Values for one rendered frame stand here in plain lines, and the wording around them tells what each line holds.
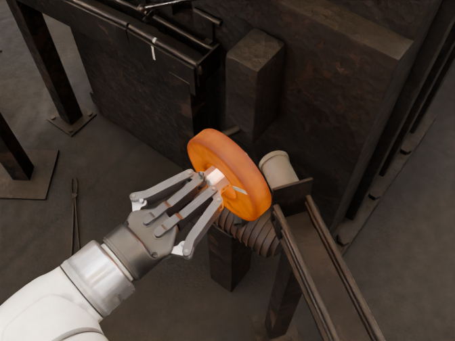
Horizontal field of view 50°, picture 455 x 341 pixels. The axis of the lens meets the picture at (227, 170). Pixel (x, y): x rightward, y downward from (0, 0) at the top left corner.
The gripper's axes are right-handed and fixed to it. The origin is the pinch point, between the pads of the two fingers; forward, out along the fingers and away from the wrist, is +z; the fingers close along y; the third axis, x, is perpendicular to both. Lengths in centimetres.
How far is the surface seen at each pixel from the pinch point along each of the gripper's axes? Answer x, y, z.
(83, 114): -84, -92, 9
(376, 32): 1.1, -1.5, 36.3
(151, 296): -84, -21, -16
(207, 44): -15.1, -32.3, 23.9
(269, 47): -5.6, -16.3, 25.9
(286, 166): -15.7, 0.1, 14.3
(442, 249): -87, 31, 61
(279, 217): -17.0, 5.9, 6.3
